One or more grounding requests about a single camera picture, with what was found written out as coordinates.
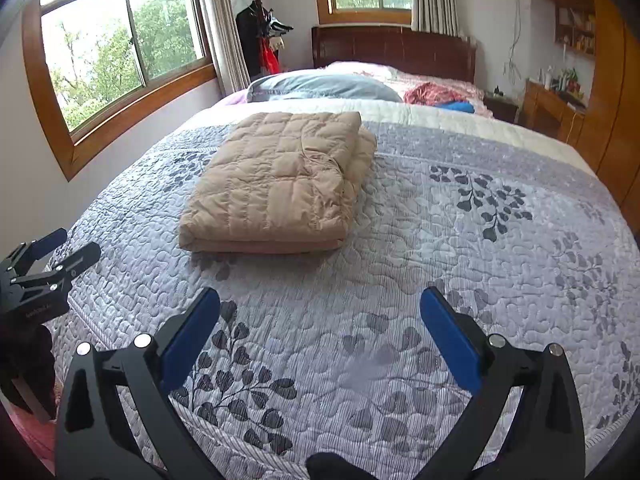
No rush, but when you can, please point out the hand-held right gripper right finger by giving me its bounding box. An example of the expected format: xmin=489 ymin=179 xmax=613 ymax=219
xmin=415 ymin=286 xmax=586 ymax=480

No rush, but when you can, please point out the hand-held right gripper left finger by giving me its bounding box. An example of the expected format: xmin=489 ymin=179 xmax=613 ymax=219
xmin=54 ymin=287 xmax=226 ymax=480

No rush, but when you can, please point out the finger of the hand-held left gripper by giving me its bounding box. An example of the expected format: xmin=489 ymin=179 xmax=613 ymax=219
xmin=15 ymin=241 xmax=103 ymax=293
xmin=0 ymin=227 xmax=69 ymax=281

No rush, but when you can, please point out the beige quilted down jacket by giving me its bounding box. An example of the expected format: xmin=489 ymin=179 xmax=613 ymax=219
xmin=178 ymin=111 xmax=378 ymax=255

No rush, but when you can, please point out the grey leaf-print quilted bedspread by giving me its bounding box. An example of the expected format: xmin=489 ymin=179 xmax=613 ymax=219
xmin=47 ymin=99 xmax=640 ymax=480

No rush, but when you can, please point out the pink cloth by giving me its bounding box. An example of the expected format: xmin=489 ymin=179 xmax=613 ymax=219
xmin=7 ymin=407 xmax=57 ymax=471

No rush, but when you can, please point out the large wooden-framed window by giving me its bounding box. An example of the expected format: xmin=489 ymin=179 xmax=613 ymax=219
xmin=22 ymin=0 xmax=219 ymax=182

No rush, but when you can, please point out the dark wooden nightstand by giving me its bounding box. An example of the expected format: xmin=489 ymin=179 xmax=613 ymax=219
xmin=482 ymin=92 xmax=521 ymax=124

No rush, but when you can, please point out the red patterned cloth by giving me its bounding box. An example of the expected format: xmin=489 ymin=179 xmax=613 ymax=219
xmin=403 ymin=82 xmax=469 ymax=108

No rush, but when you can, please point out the light wooden desk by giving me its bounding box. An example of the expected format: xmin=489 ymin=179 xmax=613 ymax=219
xmin=517 ymin=79 xmax=589 ymax=144

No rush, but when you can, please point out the plain beige curtain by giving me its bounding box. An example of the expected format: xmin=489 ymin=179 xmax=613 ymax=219
xmin=192 ymin=0 xmax=251 ymax=97

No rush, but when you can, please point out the red hanging garment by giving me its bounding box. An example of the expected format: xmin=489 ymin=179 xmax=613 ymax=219
xmin=259 ymin=36 xmax=281 ymax=76

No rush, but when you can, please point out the cluster of small bottles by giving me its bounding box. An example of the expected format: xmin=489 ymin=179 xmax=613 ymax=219
xmin=539 ymin=65 xmax=587 ymax=102

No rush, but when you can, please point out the grey pillow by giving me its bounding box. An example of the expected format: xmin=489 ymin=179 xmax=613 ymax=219
xmin=246 ymin=71 xmax=404 ymax=106

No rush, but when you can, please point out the dark wooden headboard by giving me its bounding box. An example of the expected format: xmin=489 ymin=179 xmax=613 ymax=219
xmin=311 ymin=26 xmax=479 ymax=84

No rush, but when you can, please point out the black and white hanging bag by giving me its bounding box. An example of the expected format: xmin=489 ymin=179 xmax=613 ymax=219
xmin=257 ymin=9 xmax=294 ymax=52

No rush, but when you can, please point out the light wooden wardrobe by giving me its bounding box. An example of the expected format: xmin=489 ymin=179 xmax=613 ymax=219
xmin=582 ymin=0 xmax=640 ymax=237

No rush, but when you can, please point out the hanging wall cable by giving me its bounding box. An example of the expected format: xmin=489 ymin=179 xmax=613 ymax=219
xmin=504 ymin=0 xmax=527 ymax=82

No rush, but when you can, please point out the wooden wall shelf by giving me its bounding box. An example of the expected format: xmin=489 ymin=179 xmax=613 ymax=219
xmin=529 ymin=0 xmax=599 ymax=59

